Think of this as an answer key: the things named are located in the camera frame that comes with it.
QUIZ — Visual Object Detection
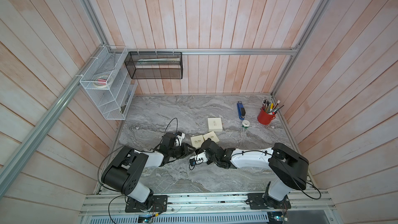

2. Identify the black mesh basket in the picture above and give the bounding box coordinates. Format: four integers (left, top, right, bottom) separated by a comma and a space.
124, 51, 183, 79

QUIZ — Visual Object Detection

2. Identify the small tape roll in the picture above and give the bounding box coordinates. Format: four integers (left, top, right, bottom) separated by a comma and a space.
241, 120, 250, 129

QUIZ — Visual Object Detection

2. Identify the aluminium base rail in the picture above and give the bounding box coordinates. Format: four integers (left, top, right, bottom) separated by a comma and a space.
79, 190, 336, 216

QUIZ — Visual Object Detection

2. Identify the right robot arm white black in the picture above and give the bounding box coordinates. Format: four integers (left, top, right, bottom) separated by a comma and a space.
189, 139, 309, 202

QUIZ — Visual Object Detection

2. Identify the red pen cup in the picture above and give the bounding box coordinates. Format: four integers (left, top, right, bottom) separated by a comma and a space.
257, 108, 276, 125

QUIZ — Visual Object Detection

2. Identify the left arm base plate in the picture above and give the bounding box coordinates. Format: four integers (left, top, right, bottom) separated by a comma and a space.
125, 195, 168, 213

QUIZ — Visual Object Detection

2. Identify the aluminium frame horizontal bar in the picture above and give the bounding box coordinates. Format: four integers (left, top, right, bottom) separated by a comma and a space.
109, 46, 298, 56

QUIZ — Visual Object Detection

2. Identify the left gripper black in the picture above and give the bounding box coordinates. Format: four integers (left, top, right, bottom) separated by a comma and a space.
168, 142, 197, 159

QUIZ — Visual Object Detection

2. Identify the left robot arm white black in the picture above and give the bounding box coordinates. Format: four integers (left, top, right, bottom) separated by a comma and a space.
100, 132, 196, 203

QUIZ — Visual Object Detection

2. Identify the blue stapler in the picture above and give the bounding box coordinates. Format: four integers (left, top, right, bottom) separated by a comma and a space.
237, 101, 246, 120

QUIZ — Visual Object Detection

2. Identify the cream drawer jewelry box front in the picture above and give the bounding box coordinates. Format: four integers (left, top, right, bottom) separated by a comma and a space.
191, 135, 205, 149

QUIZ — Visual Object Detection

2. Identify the white wire shelf rack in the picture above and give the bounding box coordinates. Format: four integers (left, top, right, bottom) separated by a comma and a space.
80, 46, 137, 120

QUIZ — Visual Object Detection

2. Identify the tape roll in rack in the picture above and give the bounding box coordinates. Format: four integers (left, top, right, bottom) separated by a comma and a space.
92, 74, 113, 89

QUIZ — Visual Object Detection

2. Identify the pens bundle in cup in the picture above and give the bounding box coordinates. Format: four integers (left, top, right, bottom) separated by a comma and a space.
261, 99, 284, 115

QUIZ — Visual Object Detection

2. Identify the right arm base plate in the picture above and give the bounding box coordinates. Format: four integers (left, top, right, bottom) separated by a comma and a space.
245, 193, 291, 210

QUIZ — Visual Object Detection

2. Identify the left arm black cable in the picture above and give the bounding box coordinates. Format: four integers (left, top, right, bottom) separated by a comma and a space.
97, 117, 179, 224

